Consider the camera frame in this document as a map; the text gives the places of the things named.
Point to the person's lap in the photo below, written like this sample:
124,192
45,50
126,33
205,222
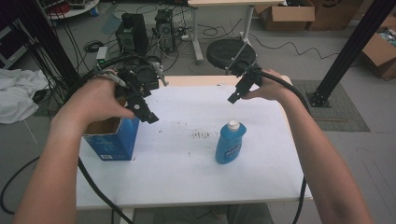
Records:
218,214

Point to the grey shelf frame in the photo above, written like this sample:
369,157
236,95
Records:
12,46

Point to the open brown cardboard box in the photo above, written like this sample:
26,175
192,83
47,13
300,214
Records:
288,15

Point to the blue cardboard box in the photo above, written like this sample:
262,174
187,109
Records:
115,143

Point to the closed brown cardboard box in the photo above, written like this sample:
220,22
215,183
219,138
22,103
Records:
334,14

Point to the white desk with wooden top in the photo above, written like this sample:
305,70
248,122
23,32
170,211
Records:
247,18

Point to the small white box device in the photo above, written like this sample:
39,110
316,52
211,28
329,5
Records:
101,55

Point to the black computer tower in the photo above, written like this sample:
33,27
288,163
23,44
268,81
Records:
165,31

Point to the round white table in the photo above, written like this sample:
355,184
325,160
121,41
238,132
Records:
74,11

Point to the person's left hand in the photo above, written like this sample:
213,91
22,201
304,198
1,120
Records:
90,99

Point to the black device with green panel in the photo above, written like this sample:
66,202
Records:
132,35

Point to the blue dish soap bottle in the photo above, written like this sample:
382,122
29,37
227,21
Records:
230,144

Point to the grey floor mat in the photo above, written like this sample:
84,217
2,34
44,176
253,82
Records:
342,115

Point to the white table leg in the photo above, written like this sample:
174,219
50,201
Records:
127,216

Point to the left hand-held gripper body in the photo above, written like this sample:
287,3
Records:
140,77

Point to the white cloth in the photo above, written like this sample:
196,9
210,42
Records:
18,93

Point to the black metal frame post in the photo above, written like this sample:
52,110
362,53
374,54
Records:
351,51

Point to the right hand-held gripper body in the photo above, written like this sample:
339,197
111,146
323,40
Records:
249,74

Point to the cardboard box with packets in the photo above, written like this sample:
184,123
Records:
378,53

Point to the blue cup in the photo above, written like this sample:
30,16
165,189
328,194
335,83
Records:
94,11

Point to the person's right hand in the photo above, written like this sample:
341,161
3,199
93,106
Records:
271,90

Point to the black round stool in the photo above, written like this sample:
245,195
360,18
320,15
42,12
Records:
222,53

